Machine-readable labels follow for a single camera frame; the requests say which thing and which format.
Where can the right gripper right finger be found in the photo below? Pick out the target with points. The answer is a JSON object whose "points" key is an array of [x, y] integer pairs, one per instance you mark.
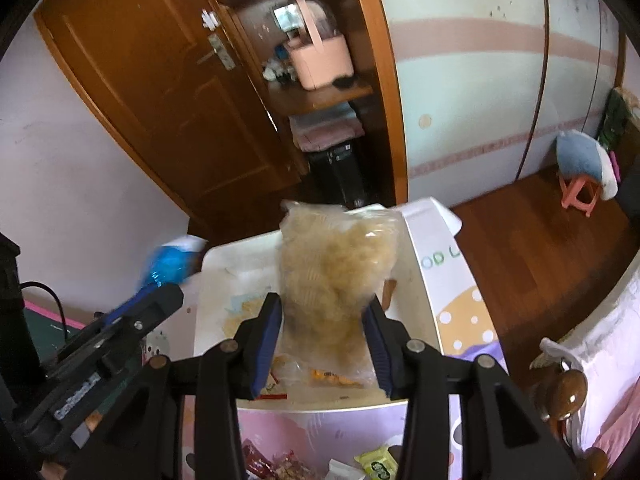
{"points": [[502, 435]]}

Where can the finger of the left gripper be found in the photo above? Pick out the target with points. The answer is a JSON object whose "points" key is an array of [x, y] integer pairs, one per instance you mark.
{"points": [[150, 294]]}

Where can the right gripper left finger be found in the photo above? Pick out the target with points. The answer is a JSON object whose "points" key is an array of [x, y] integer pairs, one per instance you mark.
{"points": [[141, 437]]}

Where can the blue foil snack packet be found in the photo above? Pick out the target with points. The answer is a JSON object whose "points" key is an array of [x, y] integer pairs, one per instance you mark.
{"points": [[173, 262]]}

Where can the dark red foil snack packet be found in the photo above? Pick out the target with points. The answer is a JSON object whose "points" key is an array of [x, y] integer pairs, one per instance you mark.
{"points": [[257, 466]]}

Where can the large clear rice cracker pack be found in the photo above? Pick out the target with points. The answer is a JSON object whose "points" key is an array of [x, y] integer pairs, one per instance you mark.
{"points": [[332, 263]]}

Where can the green wrapped candy packet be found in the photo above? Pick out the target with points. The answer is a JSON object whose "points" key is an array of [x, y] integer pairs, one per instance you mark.
{"points": [[378, 464]]}

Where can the pink cartoon table mat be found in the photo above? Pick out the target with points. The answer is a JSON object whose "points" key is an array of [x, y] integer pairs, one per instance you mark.
{"points": [[464, 330]]}

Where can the cream cracker packet red edge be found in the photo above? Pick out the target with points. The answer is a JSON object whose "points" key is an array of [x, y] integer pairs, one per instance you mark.
{"points": [[275, 385]]}

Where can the orange fried snack pack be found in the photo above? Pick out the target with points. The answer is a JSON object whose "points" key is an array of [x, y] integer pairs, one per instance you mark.
{"points": [[321, 378]]}

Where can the folded towels stack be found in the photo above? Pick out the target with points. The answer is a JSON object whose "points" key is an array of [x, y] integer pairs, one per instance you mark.
{"points": [[323, 129]]}

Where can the pink plastic stool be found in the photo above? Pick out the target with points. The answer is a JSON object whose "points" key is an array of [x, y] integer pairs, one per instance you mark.
{"points": [[581, 193]]}

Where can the brown wooden door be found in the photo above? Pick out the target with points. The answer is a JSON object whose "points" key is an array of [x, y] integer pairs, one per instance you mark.
{"points": [[164, 80]]}

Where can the blue plush cushion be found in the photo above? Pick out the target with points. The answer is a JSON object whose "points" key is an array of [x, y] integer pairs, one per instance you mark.
{"points": [[578, 154]]}

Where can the pink storage basket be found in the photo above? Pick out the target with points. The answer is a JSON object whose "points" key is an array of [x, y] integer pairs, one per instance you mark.
{"points": [[318, 62]]}

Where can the wooden bed post knob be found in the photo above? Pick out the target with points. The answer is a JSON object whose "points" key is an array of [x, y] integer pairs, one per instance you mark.
{"points": [[562, 395]]}

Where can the green chalkboard pink frame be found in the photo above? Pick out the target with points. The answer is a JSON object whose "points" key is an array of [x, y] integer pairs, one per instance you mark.
{"points": [[45, 328]]}

